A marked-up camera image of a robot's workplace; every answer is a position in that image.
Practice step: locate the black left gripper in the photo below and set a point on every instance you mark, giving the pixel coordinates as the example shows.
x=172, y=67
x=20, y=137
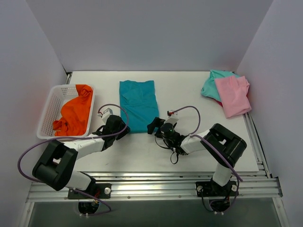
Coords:
x=119, y=130

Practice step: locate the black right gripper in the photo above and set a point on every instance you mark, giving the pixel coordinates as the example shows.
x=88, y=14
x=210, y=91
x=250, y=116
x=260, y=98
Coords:
x=157, y=127

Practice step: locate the teal blue t-shirt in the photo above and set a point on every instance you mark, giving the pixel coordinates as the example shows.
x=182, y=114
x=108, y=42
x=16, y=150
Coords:
x=139, y=104

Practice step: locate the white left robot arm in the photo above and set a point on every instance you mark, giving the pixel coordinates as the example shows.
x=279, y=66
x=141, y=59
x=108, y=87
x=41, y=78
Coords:
x=56, y=165

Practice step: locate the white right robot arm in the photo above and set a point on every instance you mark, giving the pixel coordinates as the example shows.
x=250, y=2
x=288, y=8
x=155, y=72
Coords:
x=224, y=146

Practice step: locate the orange t-shirt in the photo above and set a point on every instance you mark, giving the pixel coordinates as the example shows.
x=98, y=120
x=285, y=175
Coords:
x=75, y=114

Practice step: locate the mint green folded t-shirt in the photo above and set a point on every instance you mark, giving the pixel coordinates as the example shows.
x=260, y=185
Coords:
x=209, y=88

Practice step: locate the white plastic basket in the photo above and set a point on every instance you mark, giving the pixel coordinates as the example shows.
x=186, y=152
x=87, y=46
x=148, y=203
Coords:
x=57, y=98

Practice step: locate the pink folded t-shirt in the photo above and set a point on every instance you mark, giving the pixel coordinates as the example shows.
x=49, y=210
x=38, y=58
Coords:
x=233, y=94

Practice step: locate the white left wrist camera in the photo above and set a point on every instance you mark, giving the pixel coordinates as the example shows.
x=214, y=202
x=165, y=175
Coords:
x=105, y=114

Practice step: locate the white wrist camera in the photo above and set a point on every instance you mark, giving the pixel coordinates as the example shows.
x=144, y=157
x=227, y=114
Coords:
x=172, y=117
x=105, y=114

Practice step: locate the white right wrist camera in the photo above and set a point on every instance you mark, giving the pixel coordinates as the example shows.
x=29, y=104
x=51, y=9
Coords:
x=172, y=117

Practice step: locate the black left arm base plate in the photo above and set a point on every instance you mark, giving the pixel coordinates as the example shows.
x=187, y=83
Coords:
x=97, y=190

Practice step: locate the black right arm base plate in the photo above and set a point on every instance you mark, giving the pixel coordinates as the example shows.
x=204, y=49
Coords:
x=212, y=189

